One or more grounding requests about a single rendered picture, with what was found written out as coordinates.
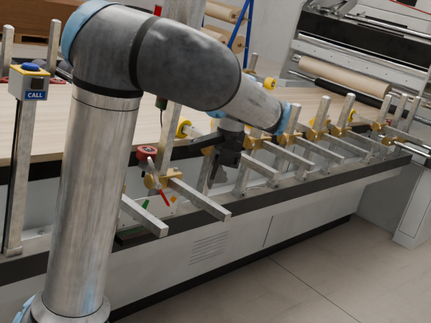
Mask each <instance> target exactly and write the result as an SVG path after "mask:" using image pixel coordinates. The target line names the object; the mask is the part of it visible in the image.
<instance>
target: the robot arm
mask: <svg viewBox="0 0 431 323"><path fill-rule="evenodd" d="M61 53H62V55H63V59H64V60H65V62H66V63H68V65H69V66H70V67H72V68H74V70H73V76H72V85H73V88H72V97H71V105H70V110H69V120H68V125H67V133H66V138H65V147H64V152H63V160H62V169H61V174H60V182H59V187H58V196H57V201H56V210H55V218H54V223H53V232H52V237H51V245H50V251H49V259H48V264H47V273H46V282H45V287H44V288H43V289H41V290H40V291H39V292H38V293H37V294H36V295H34V296H33V297H31V298H30V299H29V300H28V301H27V302H26V303H25V304H24V305H23V306H22V307H23V310H22V312H18V313H17V314H16V316H15V318H14V320H13V322H12V323H109V321H108V319H109V315H110V302H109V300H108V298H107V297H106V295H105V294H104V289H105V283H106V277H107V272H108V266H109V263H110V256H111V252H112V246H113V242H114V236H115V230H116V226H117V219H118V216H119V210H120V206H121V199H122V196H123V190H124V183H125V179H126V173H127V170H128V163H129V159H130V153H131V147H132V143H133V137H134V132H135V126H136V123H137V117H138V112H139V106H140V100H141V99H142V97H143V95H144V92H148V93H150V94H153V95H157V96H158V97H162V98H164V99H167V100H170V101H173V102H175V103H178V104H181V105H184V106H187V107H189V108H192V109H195V110H197V111H201V112H205V113H206V114H207V115H208V116H210V117H212V118H215V124H216V125H217V130H218V131H216V132H214V133H210V134H207V135H203V136H201V137H197V138H193V139H191V140H189V141H188V147H189V151H190V152H193V151H196V150H199V149H202V148H205V147H209V146H211V145H212V151H211V157H210V163H209V168H208V176H207V186H208V189H211V188H212V185H213V184H215V183H226V182H227V181H228V178H227V177H226V175H227V173H226V172H225V171H224V170H223V167H222V165H224V166H225V167H230V168H234V169H238V166H239V162H240V159H241V155H242V153H241V150H242V145H243V143H244V138H245V135H246V133H245V132H244V127H245V125H248V126H251V127H254V128H257V129H260V130H262V131H266V132H268V133H271V134H272V135H277V136H281V135H282V134H283V132H284V131H285V129H286V127H287V124H288V121H289V118H290V116H291V112H292V104H291V103H288V102H287V101H282V100H279V99H277V98H276V97H274V96H273V95H271V94H269V93H268V92H266V91H265V90H264V89H263V88H262V87H261V86H259V85H258V84H257V83H256V82H257V80H256V78H255V77H253V76H251V75H249V74H245V73H243V71H242V70H241V65H240V63H239V60H238V58H237V57H236V55H235V54H234V53H233V52H232V51H231V50H230V49H229V48H228V47H227V46H226V45H224V44H223V43H221V42H220V41H218V40H216V39H214V38H213V37H211V36H209V35H207V34H205V33H203V32H200V31H198V30H196V29H194V28H192V27H189V26H187V25H185V24H182V23H180V22H176V21H174V20H171V19H166V18H162V17H159V16H156V15H152V14H150V13H146V12H142V11H139V10H135V9H133V8H128V7H126V6H123V5H122V4H120V3H115V2H112V3H110V2H107V1H102V0H91V1H88V2H86V3H84V4H82V5H81V6H79V7H78V9H77V10H76V11H75V12H73V13H72V15H71V16H70V17H69V19H68V21H67V23H66V25H65V27H64V29H63V33H62V38H61Z"/></svg>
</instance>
